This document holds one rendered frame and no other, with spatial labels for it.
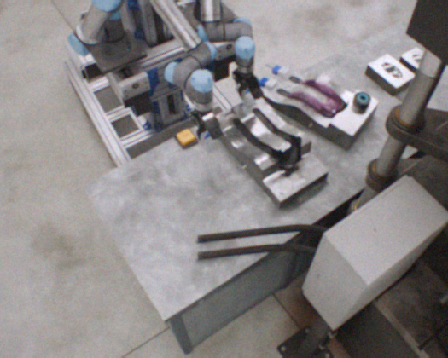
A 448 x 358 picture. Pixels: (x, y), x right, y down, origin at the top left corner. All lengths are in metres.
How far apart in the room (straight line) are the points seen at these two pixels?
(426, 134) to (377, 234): 0.30
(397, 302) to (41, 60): 3.22
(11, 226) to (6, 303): 0.50
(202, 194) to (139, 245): 0.34
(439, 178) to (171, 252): 1.00
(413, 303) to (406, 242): 0.74
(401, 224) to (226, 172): 1.00
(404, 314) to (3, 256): 2.24
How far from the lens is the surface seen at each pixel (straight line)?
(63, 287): 2.73
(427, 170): 1.49
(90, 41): 1.93
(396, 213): 1.15
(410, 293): 1.85
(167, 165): 1.99
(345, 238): 1.08
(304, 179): 1.88
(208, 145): 1.83
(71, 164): 3.14
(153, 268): 1.77
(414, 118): 1.21
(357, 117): 2.07
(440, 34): 0.99
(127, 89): 2.09
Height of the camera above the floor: 2.42
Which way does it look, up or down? 57 degrees down
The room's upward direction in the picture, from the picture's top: 1 degrees counter-clockwise
